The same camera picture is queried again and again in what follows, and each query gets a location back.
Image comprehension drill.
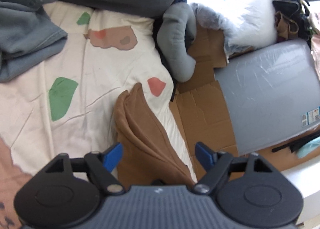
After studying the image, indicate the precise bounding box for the light blue hanging towel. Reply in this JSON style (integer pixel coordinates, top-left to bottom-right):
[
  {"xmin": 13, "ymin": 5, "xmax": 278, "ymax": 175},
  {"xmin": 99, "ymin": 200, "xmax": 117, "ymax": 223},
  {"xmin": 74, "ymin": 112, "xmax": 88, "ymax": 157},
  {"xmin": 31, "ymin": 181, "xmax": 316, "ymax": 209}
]
[{"xmin": 296, "ymin": 137, "xmax": 320, "ymax": 159}]

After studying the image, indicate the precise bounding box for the grey neck pillow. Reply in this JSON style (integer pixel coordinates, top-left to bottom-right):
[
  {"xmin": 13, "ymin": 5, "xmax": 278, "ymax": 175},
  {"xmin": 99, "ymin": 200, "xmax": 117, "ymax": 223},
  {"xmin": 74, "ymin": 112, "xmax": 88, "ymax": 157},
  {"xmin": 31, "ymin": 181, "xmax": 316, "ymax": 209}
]
[{"xmin": 157, "ymin": 2, "xmax": 197, "ymax": 83}]

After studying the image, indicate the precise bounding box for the grey appliance cabinet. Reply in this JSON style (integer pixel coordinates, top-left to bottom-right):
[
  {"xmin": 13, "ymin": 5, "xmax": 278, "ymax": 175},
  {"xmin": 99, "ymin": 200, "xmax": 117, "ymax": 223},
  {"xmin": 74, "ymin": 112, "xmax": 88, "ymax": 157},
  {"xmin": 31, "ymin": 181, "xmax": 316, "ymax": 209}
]
[{"xmin": 214, "ymin": 39, "xmax": 319, "ymax": 155}]

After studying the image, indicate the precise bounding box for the cream bear print bedsheet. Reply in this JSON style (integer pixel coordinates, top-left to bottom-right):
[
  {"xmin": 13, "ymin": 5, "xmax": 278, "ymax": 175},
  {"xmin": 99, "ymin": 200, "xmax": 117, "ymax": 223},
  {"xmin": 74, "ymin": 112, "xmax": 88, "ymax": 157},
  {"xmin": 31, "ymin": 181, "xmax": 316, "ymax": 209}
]
[{"xmin": 0, "ymin": 1, "xmax": 198, "ymax": 229}]

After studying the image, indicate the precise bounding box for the grey denim garment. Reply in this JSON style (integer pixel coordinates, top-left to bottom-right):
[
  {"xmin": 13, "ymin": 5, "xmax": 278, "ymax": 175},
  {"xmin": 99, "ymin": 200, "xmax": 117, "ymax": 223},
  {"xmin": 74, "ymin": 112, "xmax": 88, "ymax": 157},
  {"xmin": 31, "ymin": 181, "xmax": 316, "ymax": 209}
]
[{"xmin": 1, "ymin": 0, "xmax": 68, "ymax": 83}]

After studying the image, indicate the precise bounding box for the brown printed t-shirt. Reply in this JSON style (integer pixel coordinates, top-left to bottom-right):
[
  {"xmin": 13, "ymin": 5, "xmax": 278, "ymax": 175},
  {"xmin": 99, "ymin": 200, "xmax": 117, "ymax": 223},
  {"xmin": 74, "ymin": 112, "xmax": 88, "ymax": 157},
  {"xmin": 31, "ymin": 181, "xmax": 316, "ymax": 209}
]
[{"xmin": 114, "ymin": 83, "xmax": 195, "ymax": 188}]

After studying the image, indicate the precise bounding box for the brown cardboard sheet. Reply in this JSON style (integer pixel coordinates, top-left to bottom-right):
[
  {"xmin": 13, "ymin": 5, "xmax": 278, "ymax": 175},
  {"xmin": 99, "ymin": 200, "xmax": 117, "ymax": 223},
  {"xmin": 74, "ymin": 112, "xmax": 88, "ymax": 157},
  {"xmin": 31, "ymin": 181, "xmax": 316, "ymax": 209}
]
[{"xmin": 168, "ymin": 24, "xmax": 256, "ymax": 182}]

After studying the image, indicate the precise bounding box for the black hanging strap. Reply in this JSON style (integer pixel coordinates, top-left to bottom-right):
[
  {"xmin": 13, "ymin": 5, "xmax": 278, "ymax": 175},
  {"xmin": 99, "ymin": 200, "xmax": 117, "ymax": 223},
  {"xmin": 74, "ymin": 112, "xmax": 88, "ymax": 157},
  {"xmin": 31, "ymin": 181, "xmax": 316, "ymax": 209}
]
[{"xmin": 271, "ymin": 136, "xmax": 320, "ymax": 154}]

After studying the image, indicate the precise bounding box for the dark clothes pile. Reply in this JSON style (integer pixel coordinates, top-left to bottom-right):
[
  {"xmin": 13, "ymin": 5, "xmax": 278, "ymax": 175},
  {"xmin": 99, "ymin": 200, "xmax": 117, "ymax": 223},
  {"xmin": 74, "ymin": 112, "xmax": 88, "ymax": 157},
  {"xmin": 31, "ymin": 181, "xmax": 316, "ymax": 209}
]
[{"xmin": 272, "ymin": 0, "xmax": 313, "ymax": 43}]

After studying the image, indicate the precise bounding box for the white pillow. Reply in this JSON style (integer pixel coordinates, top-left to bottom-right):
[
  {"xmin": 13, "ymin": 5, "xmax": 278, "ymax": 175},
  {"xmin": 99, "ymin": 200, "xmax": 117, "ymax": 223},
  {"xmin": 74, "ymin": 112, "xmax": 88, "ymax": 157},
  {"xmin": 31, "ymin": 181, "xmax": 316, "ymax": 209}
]
[{"xmin": 188, "ymin": 0, "xmax": 277, "ymax": 57}]

